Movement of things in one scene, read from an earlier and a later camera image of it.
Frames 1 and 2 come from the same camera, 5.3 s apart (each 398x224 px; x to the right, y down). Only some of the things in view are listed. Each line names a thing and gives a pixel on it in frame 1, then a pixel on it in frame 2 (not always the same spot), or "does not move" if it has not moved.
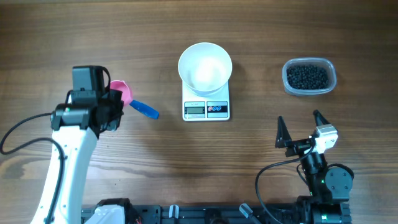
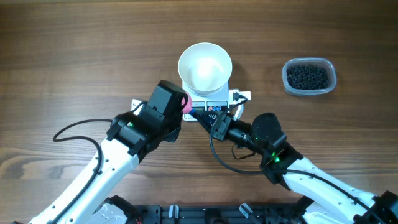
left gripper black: (115, 96) → (171, 135)
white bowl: (204, 68) does not move
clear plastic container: (309, 76) does not move
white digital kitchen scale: (212, 108) does not move
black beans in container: (307, 77) does not move
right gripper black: (283, 140) → (222, 126)
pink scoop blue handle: (127, 96) → (188, 108)
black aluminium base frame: (216, 214) does not move
